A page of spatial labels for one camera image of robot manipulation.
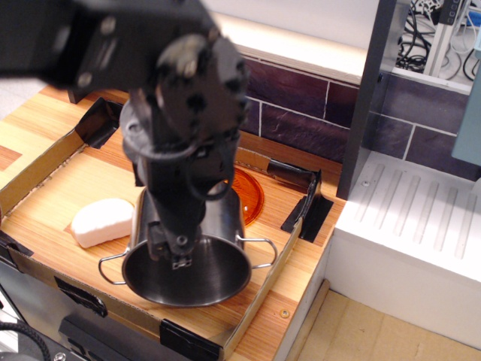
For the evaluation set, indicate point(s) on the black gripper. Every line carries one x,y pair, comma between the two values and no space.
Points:
179,179

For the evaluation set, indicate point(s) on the stainless steel pot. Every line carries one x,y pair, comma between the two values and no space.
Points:
217,269

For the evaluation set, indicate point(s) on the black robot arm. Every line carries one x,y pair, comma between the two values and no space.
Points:
187,88

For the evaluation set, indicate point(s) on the orange transparent pot lid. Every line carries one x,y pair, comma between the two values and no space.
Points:
251,195

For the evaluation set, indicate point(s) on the cardboard fence with black tape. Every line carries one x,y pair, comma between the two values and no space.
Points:
59,278

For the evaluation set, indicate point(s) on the white toy bread slice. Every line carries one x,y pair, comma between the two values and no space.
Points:
101,221

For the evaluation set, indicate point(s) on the brass screw in tabletop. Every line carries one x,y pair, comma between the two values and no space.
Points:
284,313

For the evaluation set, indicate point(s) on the light wooden shelf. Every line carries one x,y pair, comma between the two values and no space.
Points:
325,38

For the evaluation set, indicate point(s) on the white ridged drainboard sink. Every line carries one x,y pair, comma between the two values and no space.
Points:
407,244

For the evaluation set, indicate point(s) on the dark grey vertical post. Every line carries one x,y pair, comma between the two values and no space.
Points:
380,62

